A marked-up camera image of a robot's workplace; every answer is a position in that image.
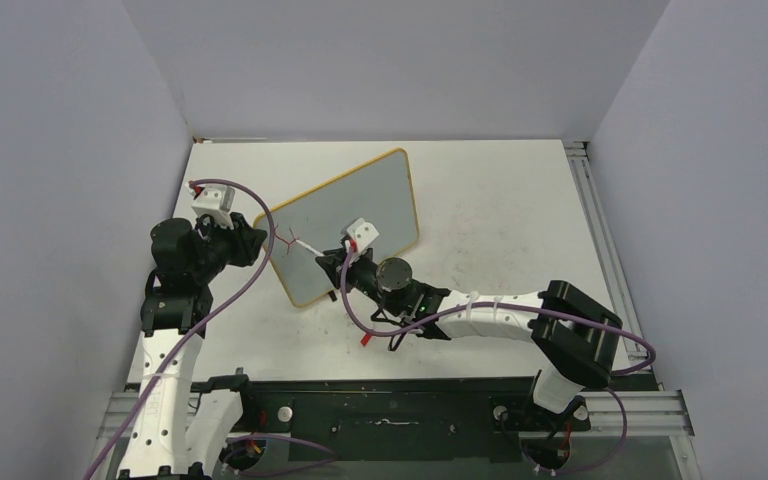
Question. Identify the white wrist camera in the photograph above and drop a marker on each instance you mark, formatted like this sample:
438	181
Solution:
360	234
214	200

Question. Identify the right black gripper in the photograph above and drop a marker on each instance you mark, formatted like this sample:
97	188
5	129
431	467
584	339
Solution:
334	261

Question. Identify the aluminium side rail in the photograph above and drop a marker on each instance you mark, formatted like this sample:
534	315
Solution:
578	160

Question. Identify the aluminium frame rail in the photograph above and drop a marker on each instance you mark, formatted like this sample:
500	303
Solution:
651	414

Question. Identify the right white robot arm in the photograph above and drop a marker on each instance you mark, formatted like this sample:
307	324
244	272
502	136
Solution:
577	335

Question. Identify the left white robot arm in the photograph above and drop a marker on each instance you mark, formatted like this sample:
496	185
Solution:
164	442

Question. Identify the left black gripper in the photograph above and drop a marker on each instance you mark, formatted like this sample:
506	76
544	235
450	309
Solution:
245	239

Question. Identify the red white marker pen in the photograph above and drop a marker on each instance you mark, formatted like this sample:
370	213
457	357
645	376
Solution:
310	249

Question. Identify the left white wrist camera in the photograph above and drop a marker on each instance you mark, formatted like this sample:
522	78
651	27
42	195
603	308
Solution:
214	200

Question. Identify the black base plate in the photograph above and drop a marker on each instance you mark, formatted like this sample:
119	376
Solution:
404	443

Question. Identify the yellow framed whiteboard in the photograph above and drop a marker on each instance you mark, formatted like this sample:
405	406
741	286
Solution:
380	191

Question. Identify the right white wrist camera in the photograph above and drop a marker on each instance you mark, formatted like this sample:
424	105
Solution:
360	234

